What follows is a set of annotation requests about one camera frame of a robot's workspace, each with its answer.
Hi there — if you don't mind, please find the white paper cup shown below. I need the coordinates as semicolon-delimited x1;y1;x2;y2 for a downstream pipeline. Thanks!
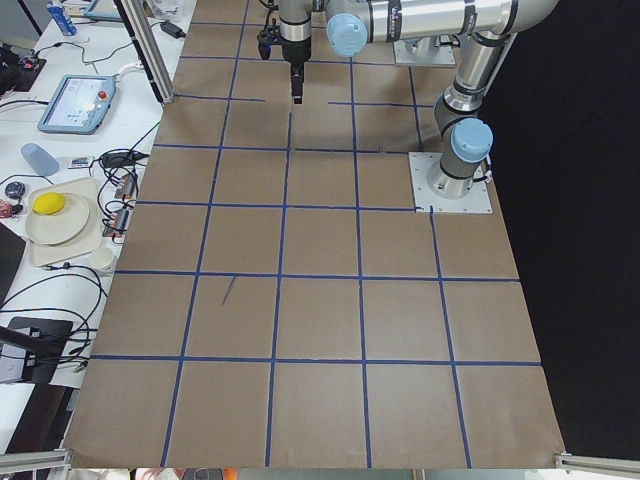
89;247;118;275

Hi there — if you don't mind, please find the second arm base plate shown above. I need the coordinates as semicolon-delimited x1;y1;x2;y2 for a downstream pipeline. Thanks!
393;35;456;68

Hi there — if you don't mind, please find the aluminium corner profile left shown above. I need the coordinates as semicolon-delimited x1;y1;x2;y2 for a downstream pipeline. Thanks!
1;449;72;475

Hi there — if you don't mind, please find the small dark round device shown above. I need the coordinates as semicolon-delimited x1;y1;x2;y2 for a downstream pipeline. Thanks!
5;181;26;200

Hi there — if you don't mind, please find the yellow lemon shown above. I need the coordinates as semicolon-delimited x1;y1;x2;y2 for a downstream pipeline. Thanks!
32;192;66;216

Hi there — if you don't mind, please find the beige rectangular tray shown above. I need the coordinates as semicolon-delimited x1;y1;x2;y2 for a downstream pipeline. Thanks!
25;177;102;267

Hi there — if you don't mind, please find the small colourful card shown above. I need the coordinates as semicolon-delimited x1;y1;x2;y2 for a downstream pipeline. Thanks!
68;156;94;169

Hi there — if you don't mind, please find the aluminium corner profile right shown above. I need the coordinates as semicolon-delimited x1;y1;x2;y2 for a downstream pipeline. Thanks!
554;452;640;479

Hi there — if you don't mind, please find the silver blue-capped robot arm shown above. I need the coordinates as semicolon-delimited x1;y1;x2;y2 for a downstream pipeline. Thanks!
266;0;556;199

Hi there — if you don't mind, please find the beige round plate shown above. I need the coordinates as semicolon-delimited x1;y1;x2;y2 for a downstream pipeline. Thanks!
25;194;90;245

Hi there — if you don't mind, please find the blue white carton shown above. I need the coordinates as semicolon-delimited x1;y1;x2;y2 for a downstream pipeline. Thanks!
46;0;77;37

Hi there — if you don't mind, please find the black power adapter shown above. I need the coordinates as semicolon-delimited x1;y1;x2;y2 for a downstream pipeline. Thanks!
160;20;186;39

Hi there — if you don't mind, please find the aluminium frame post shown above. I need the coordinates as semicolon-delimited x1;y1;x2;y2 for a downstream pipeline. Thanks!
114;0;175;105

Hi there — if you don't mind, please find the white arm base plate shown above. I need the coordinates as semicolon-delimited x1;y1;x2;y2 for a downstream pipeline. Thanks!
408;152;493;214

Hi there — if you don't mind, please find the black cable on desk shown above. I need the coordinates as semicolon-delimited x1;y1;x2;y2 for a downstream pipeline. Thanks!
0;263;110;374

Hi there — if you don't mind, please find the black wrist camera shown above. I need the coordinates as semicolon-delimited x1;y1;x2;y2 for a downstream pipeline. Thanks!
257;17;280;60

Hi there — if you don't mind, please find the small circuit board module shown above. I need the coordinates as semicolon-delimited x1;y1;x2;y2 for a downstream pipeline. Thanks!
114;172;138;200

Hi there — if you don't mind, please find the aluminium corner profile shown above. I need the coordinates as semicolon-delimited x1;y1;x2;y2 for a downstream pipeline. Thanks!
554;452;640;479
1;449;72;475

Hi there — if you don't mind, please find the black monitor stand base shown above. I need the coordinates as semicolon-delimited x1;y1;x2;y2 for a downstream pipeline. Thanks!
1;316;73;384

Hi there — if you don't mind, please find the translucent blue cup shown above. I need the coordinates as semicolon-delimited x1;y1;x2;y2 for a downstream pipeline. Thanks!
21;143;59;177

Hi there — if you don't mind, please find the blue teach pendant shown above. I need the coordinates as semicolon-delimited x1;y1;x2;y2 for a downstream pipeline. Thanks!
37;75;116;135

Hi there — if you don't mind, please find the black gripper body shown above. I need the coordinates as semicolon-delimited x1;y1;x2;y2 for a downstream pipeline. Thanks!
281;38;310;64

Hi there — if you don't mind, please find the black electronics board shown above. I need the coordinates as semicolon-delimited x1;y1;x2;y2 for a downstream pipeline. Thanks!
1;46;46;95

